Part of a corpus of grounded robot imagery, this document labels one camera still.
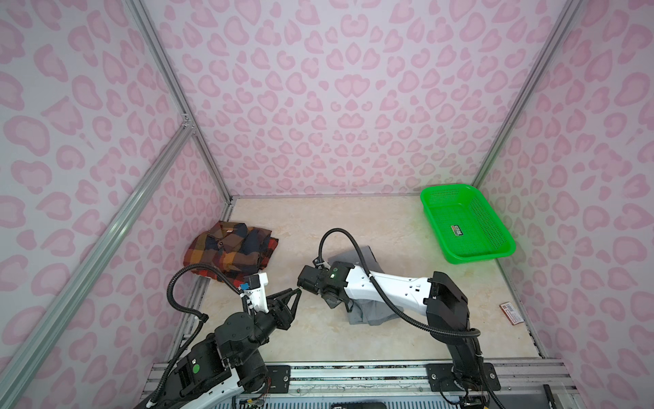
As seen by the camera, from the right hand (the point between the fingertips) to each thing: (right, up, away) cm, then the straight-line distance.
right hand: (341, 288), depth 83 cm
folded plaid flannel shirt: (-39, +12, +11) cm, 42 cm away
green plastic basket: (+53, +19, +26) cm, 62 cm away
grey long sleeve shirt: (+6, -5, -8) cm, 11 cm away
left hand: (-11, +5, -18) cm, 21 cm away
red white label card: (+56, -9, +2) cm, 57 cm away
